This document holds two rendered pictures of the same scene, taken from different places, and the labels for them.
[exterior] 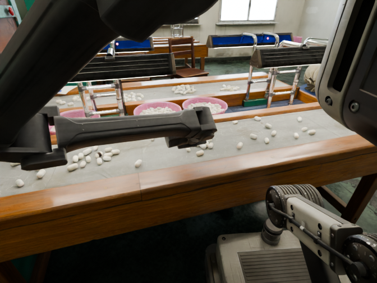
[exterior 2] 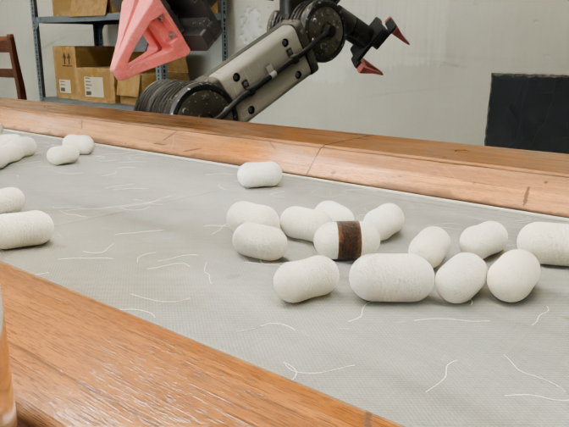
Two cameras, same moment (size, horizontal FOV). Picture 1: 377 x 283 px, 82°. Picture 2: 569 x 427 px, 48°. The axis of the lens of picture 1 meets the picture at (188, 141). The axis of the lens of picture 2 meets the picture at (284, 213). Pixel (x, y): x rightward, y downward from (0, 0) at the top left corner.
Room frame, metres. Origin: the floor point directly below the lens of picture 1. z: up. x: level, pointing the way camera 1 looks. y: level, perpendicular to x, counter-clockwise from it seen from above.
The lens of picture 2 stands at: (0.93, 0.61, 0.85)
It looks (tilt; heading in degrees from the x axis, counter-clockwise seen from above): 15 degrees down; 235
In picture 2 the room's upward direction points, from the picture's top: straight up
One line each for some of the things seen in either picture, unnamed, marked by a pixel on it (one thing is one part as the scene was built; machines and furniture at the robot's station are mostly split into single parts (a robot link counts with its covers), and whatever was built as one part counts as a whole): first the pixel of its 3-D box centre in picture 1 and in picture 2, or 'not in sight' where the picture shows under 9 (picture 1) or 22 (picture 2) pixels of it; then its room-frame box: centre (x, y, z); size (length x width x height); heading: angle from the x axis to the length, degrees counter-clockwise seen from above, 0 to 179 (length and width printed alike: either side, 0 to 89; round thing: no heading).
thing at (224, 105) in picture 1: (204, 112); not in sight; (1.20, -0.10, 0.72); 0.27 x 0.27 x 0.10
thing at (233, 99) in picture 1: (179, 105); not in sight; (1.33, 0.06, 0.71); 1.81 x 0.05 x 0.11; 106
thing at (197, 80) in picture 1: (168, 92); not in sight; (1.70, 0.17, 0.67); 1.81 x 0.12 x 0.19; 106
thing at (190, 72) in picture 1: (188, 72); not in sight; (3.25, -0.01, 0.45); 0.44 x 0.43 x 0.91; 124
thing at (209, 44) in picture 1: (251, 39); not in sight; (1.59, -0.42, 1.08); 0.62 x 0.08 x 0.07; 106
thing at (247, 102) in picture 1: (254, 69); not in sight; (1.51, -0.45, 0.90); 0.20 x 0.19 x 0.45; 106
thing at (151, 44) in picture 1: (97, 45); not in sight; (1.32, 0.51, 1.08); 0.62 x 0.08 x 0.07; 106
